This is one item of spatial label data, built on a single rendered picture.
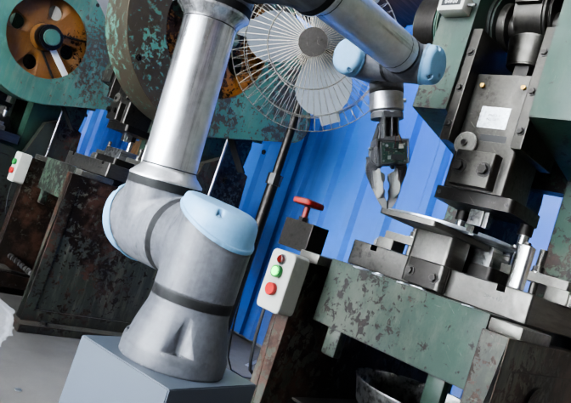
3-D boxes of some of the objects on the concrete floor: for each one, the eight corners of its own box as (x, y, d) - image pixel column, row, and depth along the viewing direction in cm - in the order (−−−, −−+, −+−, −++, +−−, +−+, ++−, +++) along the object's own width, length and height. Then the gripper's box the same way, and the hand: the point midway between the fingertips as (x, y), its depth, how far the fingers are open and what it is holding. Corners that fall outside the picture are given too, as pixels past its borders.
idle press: (-106, 231, 314) (7, -66, 326) (-145, 195, 381) (-50, -50, 393) (129, 275, 426) (206, 53, 438) (67, 241, 493) (136, 49, 505)
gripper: (370, 109, 123) (372, 210, 122) (413, 109, 123) (415, 209, 122) (363, 116, 131) (364, 211, 130) (403, 116, 132) (404, 210, 131)
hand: (386, 205), depth 129 cm, fingers closed
